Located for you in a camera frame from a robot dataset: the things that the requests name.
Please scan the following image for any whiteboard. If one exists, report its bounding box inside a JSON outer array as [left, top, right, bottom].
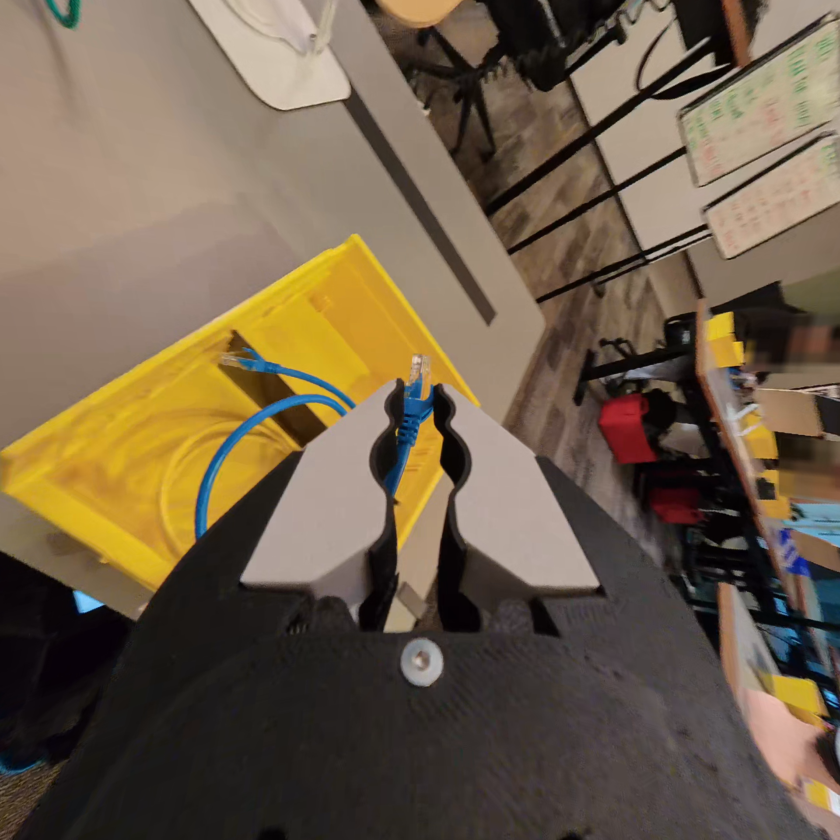
[[678, 13, 840, 188], [703, 134, 840, 260]]

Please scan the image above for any yellow plastic bin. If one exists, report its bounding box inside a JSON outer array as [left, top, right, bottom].
[[703, 311, 746, 367], [0, 234, 480, 592]]

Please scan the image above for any white document stand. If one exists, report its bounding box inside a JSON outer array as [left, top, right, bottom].
[[187, 0, 352, 111]]

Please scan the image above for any red fabric bag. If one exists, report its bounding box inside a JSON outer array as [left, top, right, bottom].
[[598, 392, 659, 465], [648, 486, 704, 526]]

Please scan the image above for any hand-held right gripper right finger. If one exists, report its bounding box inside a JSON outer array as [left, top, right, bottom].
[[433, 384, 601, 634]]

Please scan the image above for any blue ethernet cable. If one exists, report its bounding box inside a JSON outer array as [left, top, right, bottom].
[[195, 351, 435, 540]]

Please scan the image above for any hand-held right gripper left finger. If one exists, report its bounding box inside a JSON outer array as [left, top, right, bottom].
[[241, 377, 404, 632]]

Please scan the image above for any wooden desk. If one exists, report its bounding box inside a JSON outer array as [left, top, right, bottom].
[[694, 298, 840, 840]]

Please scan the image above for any black office chair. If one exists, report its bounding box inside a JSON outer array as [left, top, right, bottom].
[[413, 0, 631, 161]]

